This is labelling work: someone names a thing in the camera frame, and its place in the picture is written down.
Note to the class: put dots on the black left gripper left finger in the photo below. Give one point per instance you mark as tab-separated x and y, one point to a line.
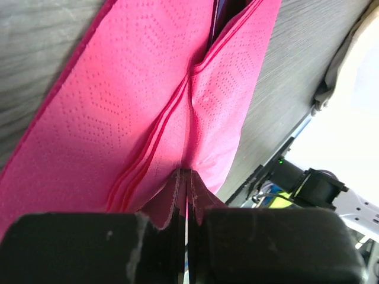
143	247

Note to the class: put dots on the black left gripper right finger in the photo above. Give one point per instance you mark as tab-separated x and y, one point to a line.
241	245

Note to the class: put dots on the pink paper napkin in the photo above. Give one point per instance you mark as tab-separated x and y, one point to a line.
143	94

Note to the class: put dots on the iridescent purple knife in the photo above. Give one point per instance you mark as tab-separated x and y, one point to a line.
223	12

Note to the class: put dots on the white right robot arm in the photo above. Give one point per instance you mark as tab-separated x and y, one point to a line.
315	188

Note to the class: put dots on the white cloth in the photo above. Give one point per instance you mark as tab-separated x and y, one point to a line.
341	74

